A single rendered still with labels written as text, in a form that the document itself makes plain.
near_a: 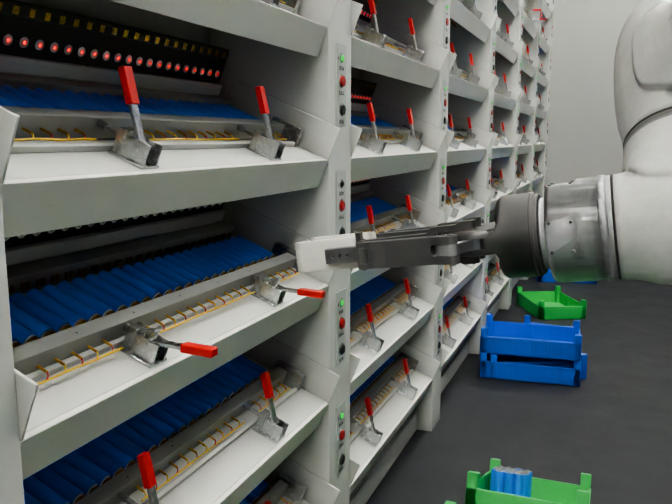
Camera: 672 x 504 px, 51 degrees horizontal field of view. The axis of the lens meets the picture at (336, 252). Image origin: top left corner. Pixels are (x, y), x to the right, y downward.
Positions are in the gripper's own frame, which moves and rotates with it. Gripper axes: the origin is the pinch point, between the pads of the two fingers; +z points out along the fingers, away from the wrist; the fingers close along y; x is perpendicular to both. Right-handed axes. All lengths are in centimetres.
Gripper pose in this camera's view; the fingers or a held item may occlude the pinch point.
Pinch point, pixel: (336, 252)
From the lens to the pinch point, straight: 69.7
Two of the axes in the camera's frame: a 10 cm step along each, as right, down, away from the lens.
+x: 1.3, 9.9, 1.0
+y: -3.9, 1.4, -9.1
